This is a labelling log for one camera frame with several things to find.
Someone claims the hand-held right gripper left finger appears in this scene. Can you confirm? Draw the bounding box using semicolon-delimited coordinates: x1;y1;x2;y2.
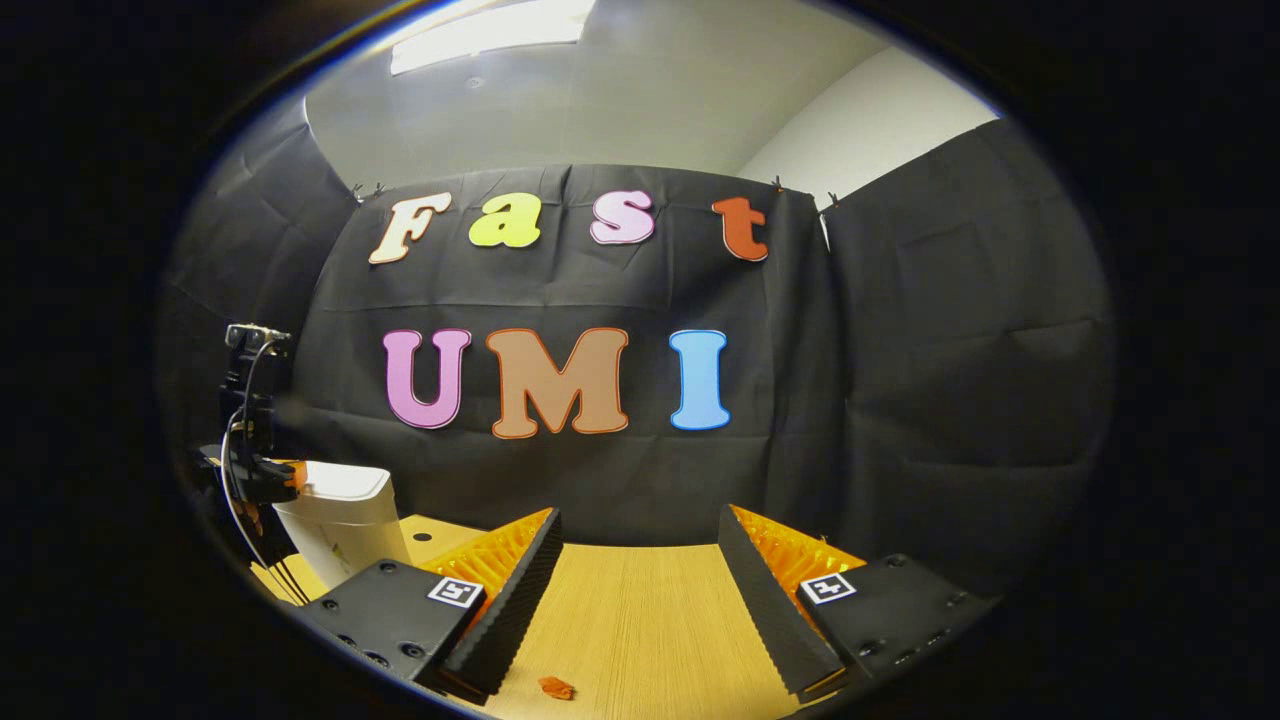
298;507;563;706

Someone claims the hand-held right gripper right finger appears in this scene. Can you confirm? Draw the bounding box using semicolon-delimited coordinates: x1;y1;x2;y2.
716;503;1001;706

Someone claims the white desktop garbage bin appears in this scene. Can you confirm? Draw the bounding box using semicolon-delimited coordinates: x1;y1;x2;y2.
272;462;413;591

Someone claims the black backdrop cloth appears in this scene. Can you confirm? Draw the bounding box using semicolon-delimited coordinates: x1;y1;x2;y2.
160;95;1121;601

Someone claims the thin gripper cable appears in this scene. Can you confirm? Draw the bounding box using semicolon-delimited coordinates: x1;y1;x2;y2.
220;340;306;606

